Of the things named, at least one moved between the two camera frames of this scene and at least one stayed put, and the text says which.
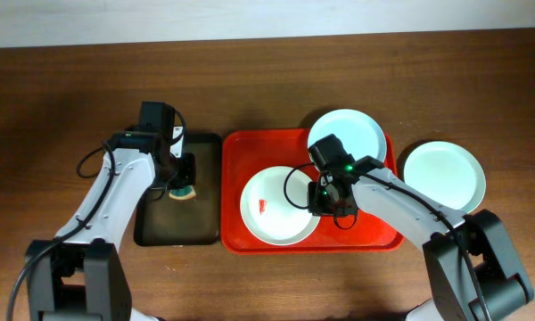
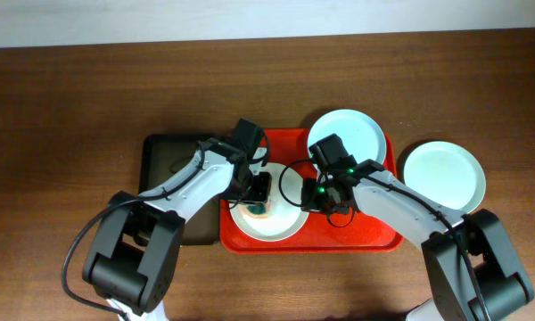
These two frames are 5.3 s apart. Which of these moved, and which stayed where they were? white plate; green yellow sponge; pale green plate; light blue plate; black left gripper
Moved: green yellow sponge; black left gripper; white plate
Stayed: light blue plate; pale green plate
